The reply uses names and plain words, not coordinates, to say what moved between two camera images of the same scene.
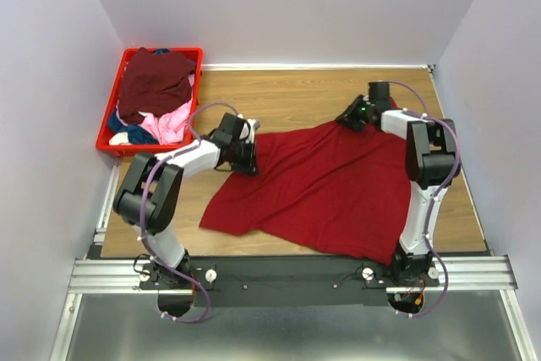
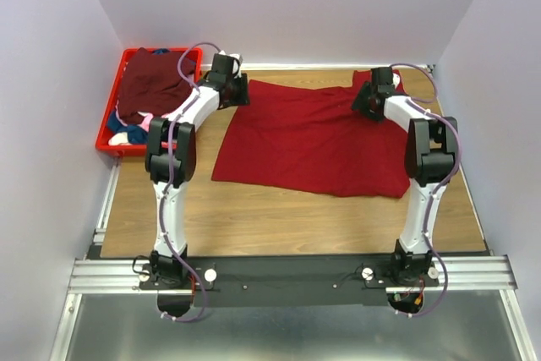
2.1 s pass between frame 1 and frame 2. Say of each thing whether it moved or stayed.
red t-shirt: moved
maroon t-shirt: stayed
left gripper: moved
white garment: stayed
